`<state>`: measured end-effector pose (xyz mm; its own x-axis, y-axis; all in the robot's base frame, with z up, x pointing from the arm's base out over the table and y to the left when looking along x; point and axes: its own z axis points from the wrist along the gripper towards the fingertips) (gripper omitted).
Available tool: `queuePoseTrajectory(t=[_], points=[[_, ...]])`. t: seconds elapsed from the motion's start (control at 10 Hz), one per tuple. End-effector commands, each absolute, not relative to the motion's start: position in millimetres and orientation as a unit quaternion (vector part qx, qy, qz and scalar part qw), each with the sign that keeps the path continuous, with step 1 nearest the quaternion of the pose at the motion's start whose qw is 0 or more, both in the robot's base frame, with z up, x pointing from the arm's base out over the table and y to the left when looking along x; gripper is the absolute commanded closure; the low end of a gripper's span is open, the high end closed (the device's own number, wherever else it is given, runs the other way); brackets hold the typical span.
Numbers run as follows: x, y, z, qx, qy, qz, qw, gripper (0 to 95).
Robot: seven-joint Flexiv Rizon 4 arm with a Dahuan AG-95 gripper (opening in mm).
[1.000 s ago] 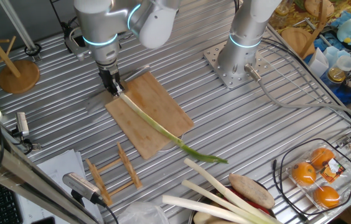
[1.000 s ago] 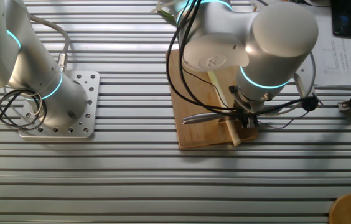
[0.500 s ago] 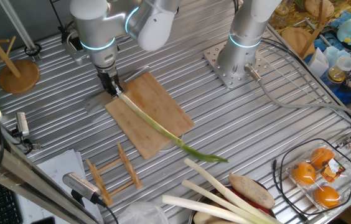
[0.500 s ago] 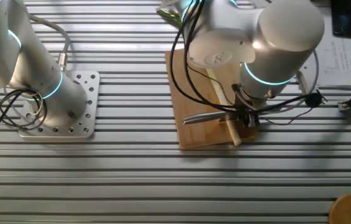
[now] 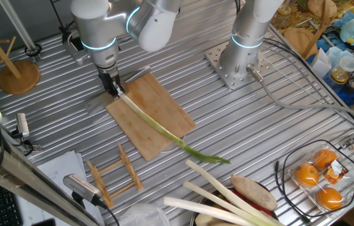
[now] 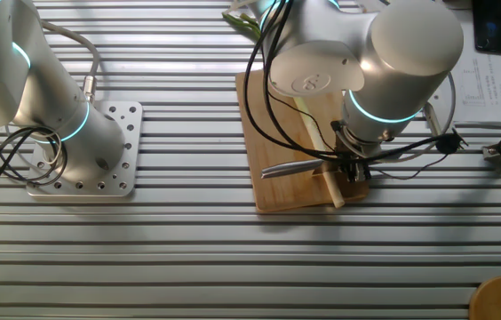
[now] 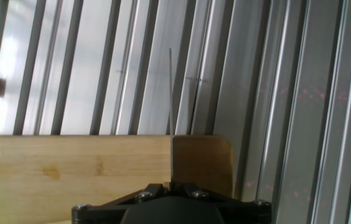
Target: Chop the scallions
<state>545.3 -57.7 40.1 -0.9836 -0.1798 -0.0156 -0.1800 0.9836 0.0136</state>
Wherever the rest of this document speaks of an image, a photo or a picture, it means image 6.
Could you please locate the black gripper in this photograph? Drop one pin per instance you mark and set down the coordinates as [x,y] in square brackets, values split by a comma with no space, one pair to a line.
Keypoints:
[347,168]

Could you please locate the steel cleaver knife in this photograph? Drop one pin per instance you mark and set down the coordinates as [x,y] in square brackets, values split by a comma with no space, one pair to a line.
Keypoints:
[286,169]

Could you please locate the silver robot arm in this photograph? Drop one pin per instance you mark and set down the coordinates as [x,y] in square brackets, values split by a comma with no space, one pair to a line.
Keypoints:
[410,49]

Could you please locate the long scallion with green top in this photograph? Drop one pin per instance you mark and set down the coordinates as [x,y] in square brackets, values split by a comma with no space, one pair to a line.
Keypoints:
[335,191]

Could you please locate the wooden cutting board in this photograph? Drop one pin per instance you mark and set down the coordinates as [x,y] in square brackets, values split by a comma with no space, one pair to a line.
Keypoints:
[277,186]

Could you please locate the white paper sheets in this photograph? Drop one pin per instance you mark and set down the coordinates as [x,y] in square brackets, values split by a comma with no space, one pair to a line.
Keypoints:
[486,89]

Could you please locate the black smartphone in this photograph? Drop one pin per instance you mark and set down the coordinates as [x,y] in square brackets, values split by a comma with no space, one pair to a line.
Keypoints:
[490,26]

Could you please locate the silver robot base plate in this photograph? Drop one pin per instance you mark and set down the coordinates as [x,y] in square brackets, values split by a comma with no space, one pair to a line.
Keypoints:
[128,115]

